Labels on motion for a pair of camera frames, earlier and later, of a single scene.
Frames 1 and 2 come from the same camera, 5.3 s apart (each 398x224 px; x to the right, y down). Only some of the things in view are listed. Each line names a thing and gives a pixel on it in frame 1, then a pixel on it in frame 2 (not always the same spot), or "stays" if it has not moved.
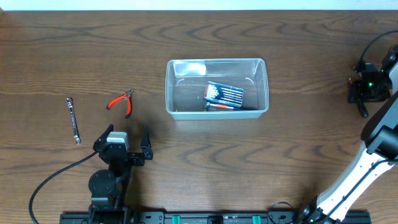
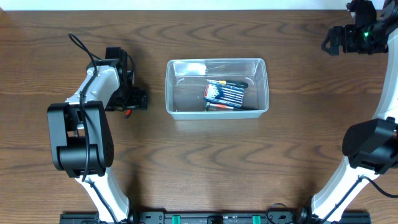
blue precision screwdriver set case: (224, 94) stays
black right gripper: (358, 91) -> (347, 31)
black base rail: (214, 218) stays
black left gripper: (130, 157) -> (137, 99)
